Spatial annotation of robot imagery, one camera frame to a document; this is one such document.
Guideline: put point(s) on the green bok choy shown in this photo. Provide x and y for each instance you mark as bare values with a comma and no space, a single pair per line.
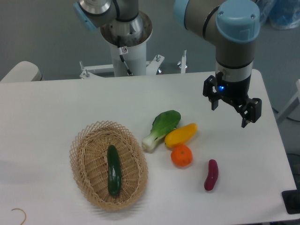
162,125

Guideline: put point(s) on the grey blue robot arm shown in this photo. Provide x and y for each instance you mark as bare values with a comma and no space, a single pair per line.
232,26

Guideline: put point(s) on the purple sweet potato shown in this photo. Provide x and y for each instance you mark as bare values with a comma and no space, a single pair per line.
212,175

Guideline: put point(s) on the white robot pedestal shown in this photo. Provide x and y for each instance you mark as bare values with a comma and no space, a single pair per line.
127,42

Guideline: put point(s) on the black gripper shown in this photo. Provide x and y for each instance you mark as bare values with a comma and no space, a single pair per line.
231,86

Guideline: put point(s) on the tan rubber band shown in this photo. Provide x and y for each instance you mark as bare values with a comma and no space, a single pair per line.
24,213

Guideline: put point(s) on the blue plastic bag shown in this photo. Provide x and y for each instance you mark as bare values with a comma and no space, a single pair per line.
281,14

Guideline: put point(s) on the yellow squash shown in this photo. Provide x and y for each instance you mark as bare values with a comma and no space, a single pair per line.
181,135

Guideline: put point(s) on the oval woven wicker basket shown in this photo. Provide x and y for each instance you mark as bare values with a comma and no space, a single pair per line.
89,163

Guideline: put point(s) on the white chair back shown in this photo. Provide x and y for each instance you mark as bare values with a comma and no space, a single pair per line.
23,72

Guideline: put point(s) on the green cucumber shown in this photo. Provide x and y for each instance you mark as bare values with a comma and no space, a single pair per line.
114,171

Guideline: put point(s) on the black device at edge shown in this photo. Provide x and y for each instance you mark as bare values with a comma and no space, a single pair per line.
291,200

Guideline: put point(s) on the orange tangerine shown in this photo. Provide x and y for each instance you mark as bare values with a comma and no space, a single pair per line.
182,156

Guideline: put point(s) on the white table frame leg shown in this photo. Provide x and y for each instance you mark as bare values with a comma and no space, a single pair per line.
289,106

